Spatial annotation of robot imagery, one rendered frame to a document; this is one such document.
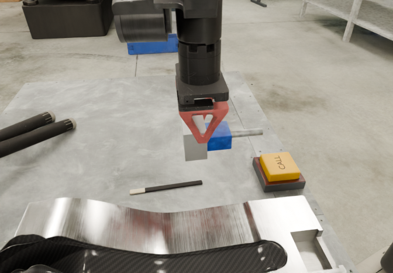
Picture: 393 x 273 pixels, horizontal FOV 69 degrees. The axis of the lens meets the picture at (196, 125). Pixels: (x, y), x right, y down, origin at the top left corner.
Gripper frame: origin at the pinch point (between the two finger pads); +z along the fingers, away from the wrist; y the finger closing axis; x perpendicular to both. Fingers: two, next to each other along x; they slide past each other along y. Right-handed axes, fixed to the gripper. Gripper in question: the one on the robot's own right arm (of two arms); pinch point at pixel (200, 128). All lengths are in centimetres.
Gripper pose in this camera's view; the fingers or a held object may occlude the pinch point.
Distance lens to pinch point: 45.2
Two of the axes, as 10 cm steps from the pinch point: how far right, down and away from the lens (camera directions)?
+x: 9.9, -0.8, 0.8
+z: 0.2, 8.1, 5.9
